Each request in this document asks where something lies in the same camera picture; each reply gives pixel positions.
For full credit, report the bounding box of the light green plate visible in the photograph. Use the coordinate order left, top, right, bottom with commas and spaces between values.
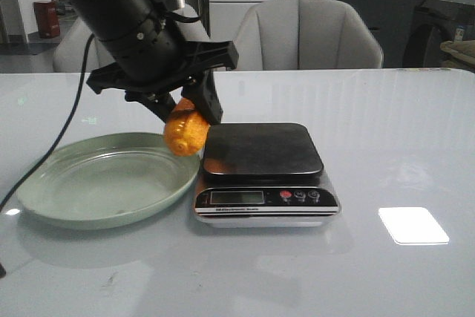
16, 132, 200, 230

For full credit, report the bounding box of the grey armchair on right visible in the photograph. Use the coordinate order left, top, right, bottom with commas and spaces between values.
234, 0, 384, 71

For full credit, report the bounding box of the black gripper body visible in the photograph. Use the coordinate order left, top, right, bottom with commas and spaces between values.
87, 39, 238, 102

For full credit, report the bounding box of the dark glossy appliance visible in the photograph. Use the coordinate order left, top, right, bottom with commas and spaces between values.
402, 0, 474, 68

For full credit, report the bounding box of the grey armchair on left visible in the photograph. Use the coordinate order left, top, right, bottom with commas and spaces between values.
53, 17, 211, 73

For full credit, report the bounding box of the red trash bin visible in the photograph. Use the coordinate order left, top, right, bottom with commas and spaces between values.
33, 1, 61, 39

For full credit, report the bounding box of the black silver kitchen scale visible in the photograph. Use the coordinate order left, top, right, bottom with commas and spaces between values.
192, 123, 341, 228

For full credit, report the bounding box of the grey armchair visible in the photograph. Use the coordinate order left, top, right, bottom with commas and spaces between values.
53, 17, 211, 73
234, 0, 384, 71

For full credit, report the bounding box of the black cable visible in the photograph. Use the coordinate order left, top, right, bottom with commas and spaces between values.
0, 33, 96, 214

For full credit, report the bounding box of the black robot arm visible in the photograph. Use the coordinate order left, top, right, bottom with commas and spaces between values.
68, 0, 238, 125

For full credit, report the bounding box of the orange corn cob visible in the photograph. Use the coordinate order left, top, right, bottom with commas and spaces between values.
163, 97, 210, 157

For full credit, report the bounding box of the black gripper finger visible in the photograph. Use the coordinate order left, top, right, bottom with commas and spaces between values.
181, 70, 223, 125
142, 93, 177, 122

